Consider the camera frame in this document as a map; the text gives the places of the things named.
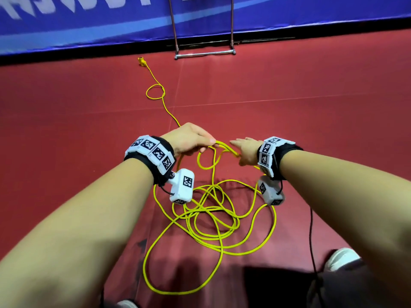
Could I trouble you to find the person's right hand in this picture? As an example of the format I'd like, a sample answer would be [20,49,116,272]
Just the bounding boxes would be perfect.
[229,137,264,167]

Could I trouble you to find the person's left hand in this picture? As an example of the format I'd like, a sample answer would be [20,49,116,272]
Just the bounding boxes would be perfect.
[161,121,218,158]

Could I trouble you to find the metal rack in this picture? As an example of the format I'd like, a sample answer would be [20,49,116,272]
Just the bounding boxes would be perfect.
[167,0,237,60]

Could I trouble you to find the yellow cord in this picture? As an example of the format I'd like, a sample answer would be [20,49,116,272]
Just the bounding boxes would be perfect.
[136,57,278,296]

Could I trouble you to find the person's left forearm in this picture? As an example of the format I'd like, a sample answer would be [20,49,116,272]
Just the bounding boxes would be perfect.
[0,157,157,308]

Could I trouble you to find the person's right forearm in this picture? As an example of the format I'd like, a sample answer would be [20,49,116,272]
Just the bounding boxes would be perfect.
[279,149,411,299]

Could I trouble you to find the person's dark trousers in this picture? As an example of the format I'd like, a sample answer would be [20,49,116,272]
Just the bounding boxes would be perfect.
[307,258,411,308]

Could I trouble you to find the black marker wristband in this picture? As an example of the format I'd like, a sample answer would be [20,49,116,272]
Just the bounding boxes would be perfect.
[257,136,304,181]
[123,134,177,187]

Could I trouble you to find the blue banner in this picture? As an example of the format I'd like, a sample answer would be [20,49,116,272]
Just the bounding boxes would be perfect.
[0,0,411,56]

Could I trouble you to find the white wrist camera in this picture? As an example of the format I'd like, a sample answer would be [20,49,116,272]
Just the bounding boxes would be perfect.
[256,175,285,207]
[168,167,196,205]

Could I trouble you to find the black cable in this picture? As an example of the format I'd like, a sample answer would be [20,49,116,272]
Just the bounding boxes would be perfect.
[308,205,322,286]

